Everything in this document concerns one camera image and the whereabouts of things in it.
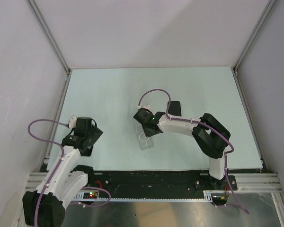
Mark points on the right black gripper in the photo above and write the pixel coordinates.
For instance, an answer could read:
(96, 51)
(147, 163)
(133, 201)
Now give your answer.
(148, 134)

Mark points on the clear magsafe phone case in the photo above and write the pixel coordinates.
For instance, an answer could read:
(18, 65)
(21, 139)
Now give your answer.
(144, 142)

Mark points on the black smartphone blue edge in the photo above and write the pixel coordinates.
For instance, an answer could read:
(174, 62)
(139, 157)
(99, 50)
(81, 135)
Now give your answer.
(93, 135)

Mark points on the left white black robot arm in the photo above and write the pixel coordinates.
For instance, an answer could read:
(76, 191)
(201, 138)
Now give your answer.
(47, 204)

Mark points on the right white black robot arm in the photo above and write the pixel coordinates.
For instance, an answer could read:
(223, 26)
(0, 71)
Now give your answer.
(211, 136)

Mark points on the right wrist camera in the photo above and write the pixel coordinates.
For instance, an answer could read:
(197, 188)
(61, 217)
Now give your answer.
(143, 116)

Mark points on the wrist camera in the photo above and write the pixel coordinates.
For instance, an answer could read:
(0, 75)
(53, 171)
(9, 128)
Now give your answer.
(143, 116)
(84, 125)

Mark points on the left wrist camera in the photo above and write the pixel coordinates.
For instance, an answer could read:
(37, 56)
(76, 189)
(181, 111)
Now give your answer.
(84, 125)

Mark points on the left aluminium frame post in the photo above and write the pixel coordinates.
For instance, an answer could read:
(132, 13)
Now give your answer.
(48, 34)

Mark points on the aluminium frame post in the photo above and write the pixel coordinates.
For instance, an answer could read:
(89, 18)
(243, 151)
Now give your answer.
(263, 19)
(48, 34)

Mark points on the aluminium front frame rail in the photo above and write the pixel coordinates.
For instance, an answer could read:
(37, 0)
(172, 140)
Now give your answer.
(250, 182)

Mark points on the right aluminium frame post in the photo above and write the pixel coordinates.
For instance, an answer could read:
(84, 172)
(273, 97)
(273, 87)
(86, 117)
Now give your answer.
(263, 19)

